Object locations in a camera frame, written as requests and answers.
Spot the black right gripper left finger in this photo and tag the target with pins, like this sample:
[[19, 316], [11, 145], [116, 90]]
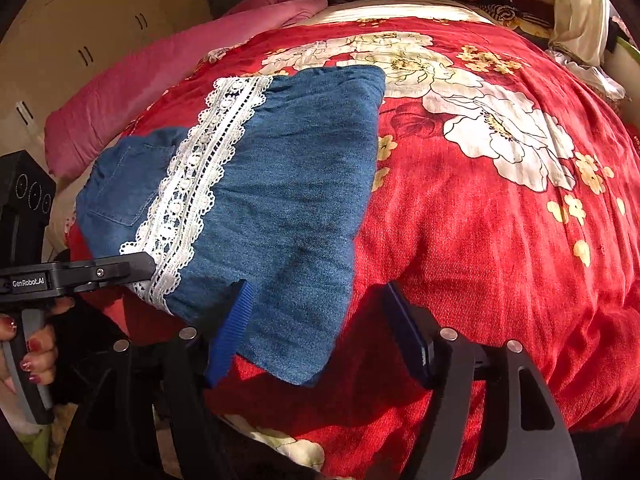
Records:
[[203, 353]]

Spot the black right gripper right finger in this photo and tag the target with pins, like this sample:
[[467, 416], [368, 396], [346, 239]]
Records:
[[432, 353]]

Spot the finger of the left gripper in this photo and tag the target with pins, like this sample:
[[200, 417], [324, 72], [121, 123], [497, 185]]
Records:
[[125, 269]]

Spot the blue denim pants lace hem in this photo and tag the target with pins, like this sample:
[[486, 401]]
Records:
[[268, 188]]

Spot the left hand red nails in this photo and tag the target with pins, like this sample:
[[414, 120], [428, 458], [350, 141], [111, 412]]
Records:
[[39, 362]]

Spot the black trousers of person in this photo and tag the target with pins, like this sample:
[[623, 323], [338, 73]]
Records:
[[113, 435]]

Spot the red floral blanket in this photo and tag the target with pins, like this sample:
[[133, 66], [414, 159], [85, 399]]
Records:
[[506, 200]]

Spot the beige curtain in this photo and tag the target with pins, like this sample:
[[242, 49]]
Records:
[[578, 42]]

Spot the cream wardrobe with black handles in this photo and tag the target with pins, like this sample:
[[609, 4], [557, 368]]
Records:
[[54, 47]]

